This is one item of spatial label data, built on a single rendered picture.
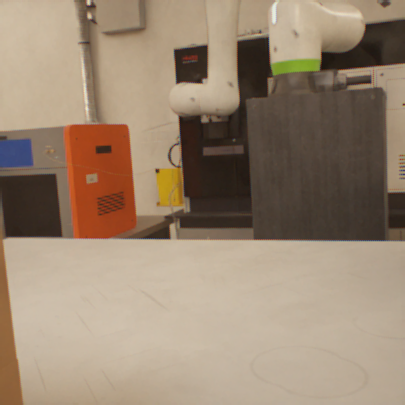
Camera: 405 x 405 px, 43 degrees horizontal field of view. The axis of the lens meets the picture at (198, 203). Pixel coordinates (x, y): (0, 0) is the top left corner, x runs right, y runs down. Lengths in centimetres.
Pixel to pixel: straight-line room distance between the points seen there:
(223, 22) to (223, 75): 16
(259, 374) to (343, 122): 96
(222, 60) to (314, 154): 51
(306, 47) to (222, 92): 38
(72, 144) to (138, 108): 184
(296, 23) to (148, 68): 230
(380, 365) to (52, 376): 24
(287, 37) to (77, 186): 86
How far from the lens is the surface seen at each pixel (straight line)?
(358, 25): 151
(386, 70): 209
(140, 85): 360
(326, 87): 135
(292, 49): 137
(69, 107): 388
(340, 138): 128
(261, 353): 41
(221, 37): 166
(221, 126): 211
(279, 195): 132
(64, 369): 42
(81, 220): 182
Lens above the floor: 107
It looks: 7 degrees down
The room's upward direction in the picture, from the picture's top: 4 degrees counter-clockwise
